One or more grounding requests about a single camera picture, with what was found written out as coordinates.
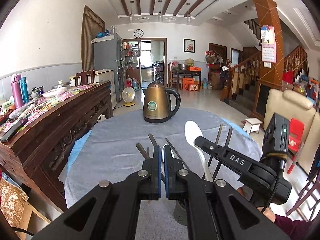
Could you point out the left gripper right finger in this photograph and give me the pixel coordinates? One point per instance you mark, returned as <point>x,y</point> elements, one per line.
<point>215,210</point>

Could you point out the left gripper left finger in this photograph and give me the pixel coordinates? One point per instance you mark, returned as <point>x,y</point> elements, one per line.
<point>109,211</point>

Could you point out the black utensil holder cup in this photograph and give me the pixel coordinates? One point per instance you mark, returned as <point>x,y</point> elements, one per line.
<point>180,214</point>

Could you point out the person right hand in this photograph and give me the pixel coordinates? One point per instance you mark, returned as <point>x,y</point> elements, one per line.
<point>247,193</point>

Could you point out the small white stool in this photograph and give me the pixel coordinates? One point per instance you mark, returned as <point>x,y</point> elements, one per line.
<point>252,125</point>

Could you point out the grey tablecloth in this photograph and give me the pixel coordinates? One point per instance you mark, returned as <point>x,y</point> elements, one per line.
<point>109,150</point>

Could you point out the red plastic child chair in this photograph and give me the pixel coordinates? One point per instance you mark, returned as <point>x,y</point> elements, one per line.
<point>295,141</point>

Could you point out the carved wooden sideboard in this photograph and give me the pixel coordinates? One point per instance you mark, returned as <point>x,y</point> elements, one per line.
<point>37,155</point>

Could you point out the wooden stair railing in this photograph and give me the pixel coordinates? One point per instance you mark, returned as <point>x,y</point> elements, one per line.
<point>246,74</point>

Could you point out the bronze electric kettle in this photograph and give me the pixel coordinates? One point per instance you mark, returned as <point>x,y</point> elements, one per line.
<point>160,103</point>

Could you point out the small white electric fan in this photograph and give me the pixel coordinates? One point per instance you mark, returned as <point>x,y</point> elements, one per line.
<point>128,96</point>

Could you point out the black smartphone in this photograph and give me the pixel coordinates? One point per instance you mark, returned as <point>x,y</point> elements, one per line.
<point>13,130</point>

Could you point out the dark wooden side table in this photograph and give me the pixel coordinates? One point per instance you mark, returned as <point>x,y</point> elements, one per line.
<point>195,74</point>

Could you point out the purple thermos bottle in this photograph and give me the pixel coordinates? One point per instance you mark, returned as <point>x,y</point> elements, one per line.
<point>16,90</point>

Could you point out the blue thermos bottle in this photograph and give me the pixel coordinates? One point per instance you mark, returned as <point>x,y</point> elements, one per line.
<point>24,90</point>

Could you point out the grey refrigerator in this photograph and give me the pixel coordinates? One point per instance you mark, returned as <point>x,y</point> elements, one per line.
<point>108,54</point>

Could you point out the wall calendar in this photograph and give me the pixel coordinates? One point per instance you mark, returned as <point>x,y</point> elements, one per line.
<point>268,44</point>

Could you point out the framed wall picture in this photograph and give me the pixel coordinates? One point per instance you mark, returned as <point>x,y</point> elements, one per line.
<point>189,45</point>

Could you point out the round wall clock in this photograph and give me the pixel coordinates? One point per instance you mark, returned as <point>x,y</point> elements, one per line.
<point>138,33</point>

